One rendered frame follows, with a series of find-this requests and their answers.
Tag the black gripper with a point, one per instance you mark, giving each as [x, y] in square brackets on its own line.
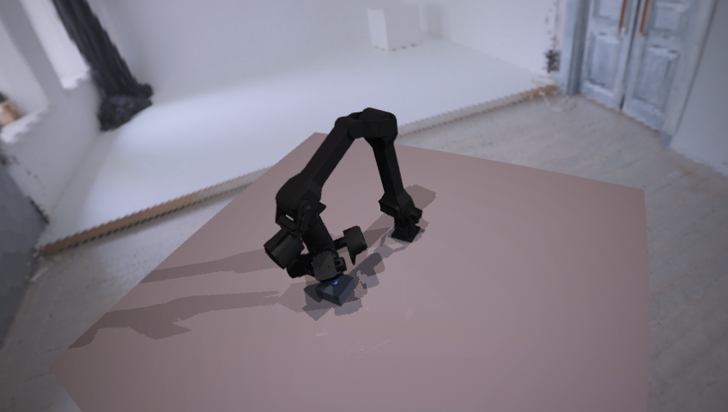
[353, 239]

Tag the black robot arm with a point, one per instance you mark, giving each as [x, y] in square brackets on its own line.
[299, 197]

